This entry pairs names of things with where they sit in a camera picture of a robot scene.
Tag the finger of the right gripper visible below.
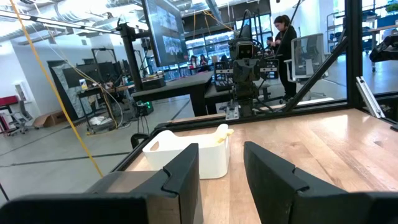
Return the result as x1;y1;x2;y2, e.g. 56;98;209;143
262;58;280;80
214;61;233;82

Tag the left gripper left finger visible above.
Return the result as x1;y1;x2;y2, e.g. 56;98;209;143
130;142;203;224

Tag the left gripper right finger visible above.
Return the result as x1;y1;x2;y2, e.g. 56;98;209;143
243;141;370;224

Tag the white plastic bin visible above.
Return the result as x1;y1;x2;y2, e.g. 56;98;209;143
142;123;235;180

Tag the grey mesh office chair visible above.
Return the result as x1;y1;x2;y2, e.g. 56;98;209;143
284;32;330;101

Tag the thin black strut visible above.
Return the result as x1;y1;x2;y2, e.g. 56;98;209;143
274;0;303;60

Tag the large monitor on stand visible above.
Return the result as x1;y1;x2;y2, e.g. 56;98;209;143
116;0;189;91

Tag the cluttered work table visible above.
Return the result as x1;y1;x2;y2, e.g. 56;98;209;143
75;81;138;132

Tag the cardboard box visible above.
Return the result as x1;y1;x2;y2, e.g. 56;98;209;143
32;110;68;129

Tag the coiled black cable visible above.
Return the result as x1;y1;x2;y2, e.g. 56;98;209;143
130;132;150;150

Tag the silver bracket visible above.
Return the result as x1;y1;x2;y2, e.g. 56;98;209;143
355;75;387;120

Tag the yellow cable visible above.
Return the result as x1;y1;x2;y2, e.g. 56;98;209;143
8;0;104;179

